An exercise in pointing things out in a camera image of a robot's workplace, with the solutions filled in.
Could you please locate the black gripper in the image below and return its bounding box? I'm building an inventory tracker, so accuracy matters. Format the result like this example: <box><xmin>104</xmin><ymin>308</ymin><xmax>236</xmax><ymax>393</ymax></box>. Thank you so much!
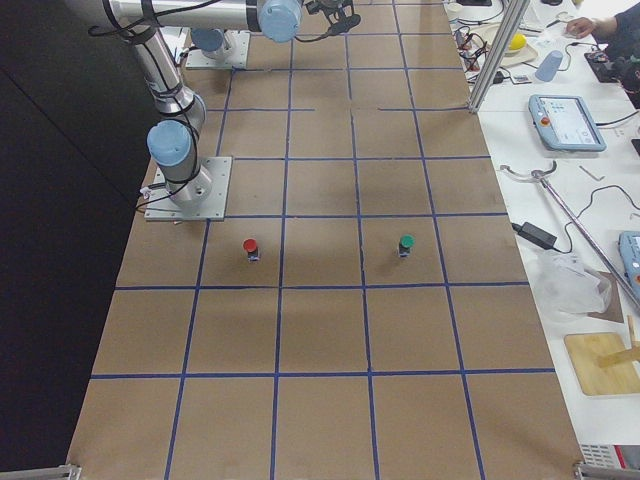
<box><xmin>307</xmin><ymin>0</ymin><xmax>355</xmax><ymax>20</ymax></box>

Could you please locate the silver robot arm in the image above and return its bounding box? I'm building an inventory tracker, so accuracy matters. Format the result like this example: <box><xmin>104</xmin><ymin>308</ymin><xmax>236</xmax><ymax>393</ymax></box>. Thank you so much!
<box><xmin>72</xmin><ymin>1</ymin><xmax>361</xmax><ymax>220</ymax></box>
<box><xmin>191</xmin><ymin>29</ymin><xmax>235</xmax><ymax>63</ymax></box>

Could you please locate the green push button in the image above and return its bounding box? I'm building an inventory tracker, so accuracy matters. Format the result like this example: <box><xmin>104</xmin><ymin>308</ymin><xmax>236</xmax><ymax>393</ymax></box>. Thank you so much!
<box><xmin>398</xmin><ymin>234</ymin><xmax>415</xmax><ymax>258</ymax></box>

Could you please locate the red push button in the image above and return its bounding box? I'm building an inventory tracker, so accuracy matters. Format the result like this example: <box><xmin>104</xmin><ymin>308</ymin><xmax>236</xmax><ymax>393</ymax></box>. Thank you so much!
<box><xmin>242</xmin><ymin>238</ymin><xmax>260</xmax><ymax>262</ymax></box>

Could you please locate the wooden board stand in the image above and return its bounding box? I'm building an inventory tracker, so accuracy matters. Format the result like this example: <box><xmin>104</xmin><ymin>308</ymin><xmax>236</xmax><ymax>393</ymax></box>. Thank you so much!
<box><xmin>564</xmin><ymin>316</ymin><xmax>639</xmax><ymax>397</ymax></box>

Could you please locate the person hand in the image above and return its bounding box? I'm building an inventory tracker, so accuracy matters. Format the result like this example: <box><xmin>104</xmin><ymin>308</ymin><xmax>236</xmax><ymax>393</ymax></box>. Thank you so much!
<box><xmin>565</xmin><ymin>17</ymin><xmax>598</xmax><ymax>39</ymax></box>

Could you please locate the yellow lemon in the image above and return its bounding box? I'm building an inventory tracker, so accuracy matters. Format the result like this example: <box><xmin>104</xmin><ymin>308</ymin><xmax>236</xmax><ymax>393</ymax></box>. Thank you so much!
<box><xmin>507</xmin><ymin>33</ymin><xmax>527</xmax><ymax>55</ymax></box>

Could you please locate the beige tray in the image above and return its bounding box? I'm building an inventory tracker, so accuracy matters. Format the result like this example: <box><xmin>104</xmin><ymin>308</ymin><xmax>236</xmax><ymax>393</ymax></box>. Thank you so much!
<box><xmin>471</xmin><ymin>24</ymin><xmax>538</xmax><ymax>67</ymax></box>

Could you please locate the blue plastic cup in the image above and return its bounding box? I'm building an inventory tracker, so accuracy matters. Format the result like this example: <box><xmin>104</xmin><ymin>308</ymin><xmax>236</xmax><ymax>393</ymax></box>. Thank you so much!
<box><xmin>534</xmin><ymin>50</ymin><xmax>564</xmax><ymax>82</ymax></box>

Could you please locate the blue teach pendant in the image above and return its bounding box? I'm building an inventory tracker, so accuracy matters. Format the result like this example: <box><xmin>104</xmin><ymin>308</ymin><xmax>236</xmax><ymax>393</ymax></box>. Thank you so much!
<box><xmin>528</xmin><ymin>95</ymin><xmax>607</xmax><ymax>153</ymax></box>
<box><xmin>618</xmin><ymin>231</ymin><xmax>639</xmax><ymax>289</ymax></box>

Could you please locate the metal cane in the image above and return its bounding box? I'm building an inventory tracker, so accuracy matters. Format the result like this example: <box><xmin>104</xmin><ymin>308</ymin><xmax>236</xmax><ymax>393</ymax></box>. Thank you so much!
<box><xmin>499</xmin><ymin>160</ymin><xmax>640</xmax><ymax>300</ymax></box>

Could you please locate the black power adapter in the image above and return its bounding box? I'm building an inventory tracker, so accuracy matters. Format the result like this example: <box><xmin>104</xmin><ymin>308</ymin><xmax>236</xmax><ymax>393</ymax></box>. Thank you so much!
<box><xmin>517</xmin><ymin>222</ymin><xmax>557</xmax><ymax>250</ymax></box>

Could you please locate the clear plastic bag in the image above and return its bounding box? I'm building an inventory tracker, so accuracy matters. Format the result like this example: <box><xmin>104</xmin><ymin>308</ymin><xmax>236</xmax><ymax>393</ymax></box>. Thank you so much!
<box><xmin>533</xmin><ymin>251</ymin><xmax>612</xmax><ymax>315</ymax></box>

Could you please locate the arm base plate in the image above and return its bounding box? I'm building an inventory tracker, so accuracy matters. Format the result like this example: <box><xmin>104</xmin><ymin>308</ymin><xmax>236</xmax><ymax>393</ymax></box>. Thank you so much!
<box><xmin>143</xmin><ymin>157</ymin><xmax>233</xmax><ymax>221</ymax></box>
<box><xmin>185</xmin><ymin>29</ymin><xmax>250</xmax><ymax>70</ymax></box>

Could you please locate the aluminium frame post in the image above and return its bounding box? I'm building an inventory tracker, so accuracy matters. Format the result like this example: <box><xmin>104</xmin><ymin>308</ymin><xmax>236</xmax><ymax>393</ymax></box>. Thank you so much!
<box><xmin>468</xmin><ymin>0</ymin><xmax>530</xmax><ymax>113</ymax></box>

